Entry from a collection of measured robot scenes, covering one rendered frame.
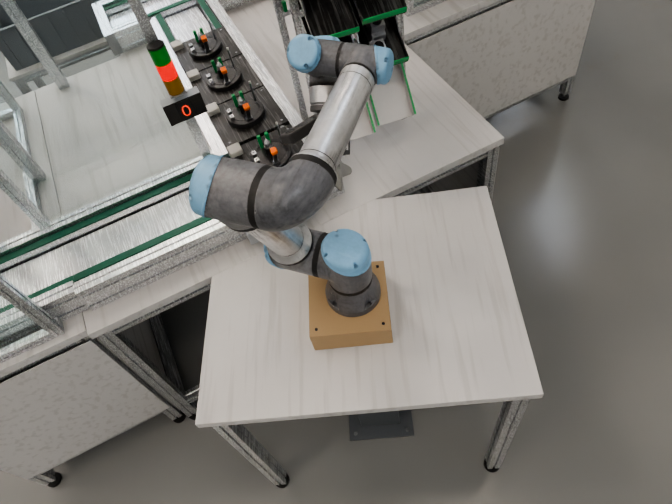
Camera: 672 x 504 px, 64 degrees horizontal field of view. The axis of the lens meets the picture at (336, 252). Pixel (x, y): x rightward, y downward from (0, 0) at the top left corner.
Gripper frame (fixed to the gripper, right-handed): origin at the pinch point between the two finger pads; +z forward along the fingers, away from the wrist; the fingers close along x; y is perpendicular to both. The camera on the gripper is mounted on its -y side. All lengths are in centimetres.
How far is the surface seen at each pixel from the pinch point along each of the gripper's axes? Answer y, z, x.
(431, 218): 51, 11, 6
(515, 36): 159, -66, 47
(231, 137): 15, -15, 68
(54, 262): -40, 26, 87
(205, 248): -4, 21, 52
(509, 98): 182, -40, 63
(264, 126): 25, -19, 61
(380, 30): 39, -46, 19
